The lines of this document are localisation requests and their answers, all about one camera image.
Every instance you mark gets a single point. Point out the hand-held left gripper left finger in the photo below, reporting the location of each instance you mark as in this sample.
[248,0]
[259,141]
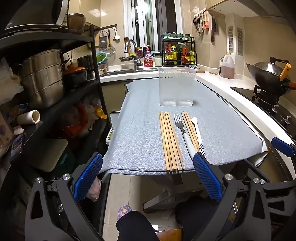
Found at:
[87,178]

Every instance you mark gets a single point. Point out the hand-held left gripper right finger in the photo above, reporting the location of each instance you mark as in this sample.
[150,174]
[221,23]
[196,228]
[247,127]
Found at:
[207,178]

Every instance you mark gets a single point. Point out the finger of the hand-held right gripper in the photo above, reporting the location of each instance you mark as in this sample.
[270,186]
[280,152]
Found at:
[272,177]
[281,146]

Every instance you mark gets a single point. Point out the group of wooden chopsticks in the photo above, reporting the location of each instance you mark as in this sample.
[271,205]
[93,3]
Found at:
[170,143]
[187,120]

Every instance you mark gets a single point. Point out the clear plastic utensil holder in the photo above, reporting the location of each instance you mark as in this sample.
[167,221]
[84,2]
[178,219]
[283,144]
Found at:
[177,88]

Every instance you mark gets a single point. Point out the pink plastic bag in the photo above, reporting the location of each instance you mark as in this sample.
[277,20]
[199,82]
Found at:
[94,191]

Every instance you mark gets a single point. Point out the stove knob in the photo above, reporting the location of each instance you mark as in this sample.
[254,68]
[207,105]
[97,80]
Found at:
[275,108]
[288,120]

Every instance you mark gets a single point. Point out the black gas stove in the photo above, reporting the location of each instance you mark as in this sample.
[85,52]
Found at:
[284,109]

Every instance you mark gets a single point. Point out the person's right leg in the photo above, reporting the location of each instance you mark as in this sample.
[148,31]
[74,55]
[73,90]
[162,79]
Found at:
[196,215]

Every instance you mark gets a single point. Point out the person's leg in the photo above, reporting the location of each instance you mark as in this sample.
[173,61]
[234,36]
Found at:
[136,228]
[196,215]

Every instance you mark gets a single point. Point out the beige board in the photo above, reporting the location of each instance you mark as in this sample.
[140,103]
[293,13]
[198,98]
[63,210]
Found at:
[52,155]

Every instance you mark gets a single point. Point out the metal table leg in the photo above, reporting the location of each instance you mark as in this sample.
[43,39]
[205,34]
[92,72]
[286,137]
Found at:
[166,194]

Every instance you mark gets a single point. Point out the blue patterned slipper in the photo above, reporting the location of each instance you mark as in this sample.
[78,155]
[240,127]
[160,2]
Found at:
[123,212]

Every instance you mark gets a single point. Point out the red plastic bags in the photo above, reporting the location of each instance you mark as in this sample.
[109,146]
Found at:
[74,120]

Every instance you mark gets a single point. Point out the small yellow item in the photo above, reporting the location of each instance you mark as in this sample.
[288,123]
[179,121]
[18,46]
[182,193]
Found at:
[101,113]

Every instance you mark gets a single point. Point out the person's left leg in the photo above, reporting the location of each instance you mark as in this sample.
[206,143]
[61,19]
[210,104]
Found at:
[136,228]

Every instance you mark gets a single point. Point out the metal wok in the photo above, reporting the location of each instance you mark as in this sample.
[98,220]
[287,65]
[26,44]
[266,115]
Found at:
[266,76]

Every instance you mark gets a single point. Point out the grey table mat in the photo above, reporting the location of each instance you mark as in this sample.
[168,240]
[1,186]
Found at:
[143,129]

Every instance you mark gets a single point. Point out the white paper roll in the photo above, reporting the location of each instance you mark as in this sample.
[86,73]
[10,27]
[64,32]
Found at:
[27,117]

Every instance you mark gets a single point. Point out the white kitchen countertop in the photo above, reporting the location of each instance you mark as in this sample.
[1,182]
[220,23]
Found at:
[215,81]

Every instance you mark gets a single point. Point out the cardboard box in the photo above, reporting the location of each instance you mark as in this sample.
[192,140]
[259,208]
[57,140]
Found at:
[5,132]

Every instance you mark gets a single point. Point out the plastic cooking oil jug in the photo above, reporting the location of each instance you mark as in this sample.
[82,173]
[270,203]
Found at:
[227,68]

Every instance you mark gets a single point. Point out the ginger root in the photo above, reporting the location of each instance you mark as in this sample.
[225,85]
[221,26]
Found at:
[213,73]

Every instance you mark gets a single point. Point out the black pot with orange lid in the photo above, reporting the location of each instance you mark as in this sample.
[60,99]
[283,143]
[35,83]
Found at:
[74,74]

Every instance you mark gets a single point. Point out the round wooden board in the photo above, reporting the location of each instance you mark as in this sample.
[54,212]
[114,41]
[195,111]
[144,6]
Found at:
[200,70]

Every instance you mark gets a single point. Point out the stainless steel stockpot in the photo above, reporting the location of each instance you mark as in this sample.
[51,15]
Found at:
[42,78]

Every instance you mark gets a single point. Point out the stainless steel sink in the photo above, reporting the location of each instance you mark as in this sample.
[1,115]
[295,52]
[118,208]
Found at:
[120,72]

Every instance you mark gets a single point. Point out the blue cloth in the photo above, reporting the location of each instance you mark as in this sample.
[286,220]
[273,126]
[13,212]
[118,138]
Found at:
[193,67]

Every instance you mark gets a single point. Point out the black cylindrical container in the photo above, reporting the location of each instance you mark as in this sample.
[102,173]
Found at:
[84,62]

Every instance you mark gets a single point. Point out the black metal shelf rack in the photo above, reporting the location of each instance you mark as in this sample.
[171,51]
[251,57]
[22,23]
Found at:
[92,58]

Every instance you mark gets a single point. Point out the green plastic colander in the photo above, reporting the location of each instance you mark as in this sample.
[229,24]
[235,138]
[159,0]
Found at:
[101,58]

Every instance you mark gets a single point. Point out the white plastic bag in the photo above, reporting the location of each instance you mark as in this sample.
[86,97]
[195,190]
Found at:
[9,81]

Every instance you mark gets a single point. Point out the sink sponge rack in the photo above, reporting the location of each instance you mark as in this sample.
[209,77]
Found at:
[127,59]

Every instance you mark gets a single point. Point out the chrome kitchen faucet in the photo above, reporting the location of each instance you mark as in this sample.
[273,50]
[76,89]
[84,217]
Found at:
[136,62]

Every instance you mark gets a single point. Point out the group of sauce bottles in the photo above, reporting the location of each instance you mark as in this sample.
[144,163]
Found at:
[180,54]

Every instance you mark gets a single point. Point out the white jar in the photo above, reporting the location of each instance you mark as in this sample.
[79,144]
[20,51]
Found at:
[158,61]

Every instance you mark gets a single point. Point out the hanging metal strainer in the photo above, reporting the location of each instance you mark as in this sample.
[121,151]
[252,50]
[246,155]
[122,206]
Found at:
[111,50]

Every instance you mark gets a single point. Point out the pink dish soap bottle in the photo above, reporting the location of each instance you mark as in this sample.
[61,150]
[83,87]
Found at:
[148,58]

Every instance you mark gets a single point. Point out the hanging cleaver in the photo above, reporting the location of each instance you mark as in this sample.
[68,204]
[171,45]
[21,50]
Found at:
[213,29]

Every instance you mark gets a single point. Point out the red jar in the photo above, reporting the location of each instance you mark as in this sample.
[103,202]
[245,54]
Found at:
[139,52]

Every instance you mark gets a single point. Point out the hanging metal grater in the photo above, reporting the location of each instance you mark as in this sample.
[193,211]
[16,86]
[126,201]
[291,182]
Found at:
[103,41]

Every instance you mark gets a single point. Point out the overhead kitchen cabinet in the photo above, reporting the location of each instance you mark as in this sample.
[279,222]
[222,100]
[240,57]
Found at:
[254,7]

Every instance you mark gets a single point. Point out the row of green-capped spice jars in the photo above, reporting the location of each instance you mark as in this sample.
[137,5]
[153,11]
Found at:
[175,36]

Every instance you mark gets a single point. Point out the hanging white ladle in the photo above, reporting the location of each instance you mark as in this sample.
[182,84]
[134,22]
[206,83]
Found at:
[116,35]

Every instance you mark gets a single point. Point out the group of hanging kitchen tools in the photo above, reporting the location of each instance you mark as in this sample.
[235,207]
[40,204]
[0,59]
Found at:
[200,22]

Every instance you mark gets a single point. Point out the brown glass bowl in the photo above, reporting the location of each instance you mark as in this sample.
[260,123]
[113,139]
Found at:
[76,23]

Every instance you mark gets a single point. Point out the kitchen window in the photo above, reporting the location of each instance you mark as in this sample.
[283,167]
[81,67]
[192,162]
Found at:
[150,23]

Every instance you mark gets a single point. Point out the grey wall vent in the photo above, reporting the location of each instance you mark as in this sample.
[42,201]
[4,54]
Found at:
[240,41]
[230,39]

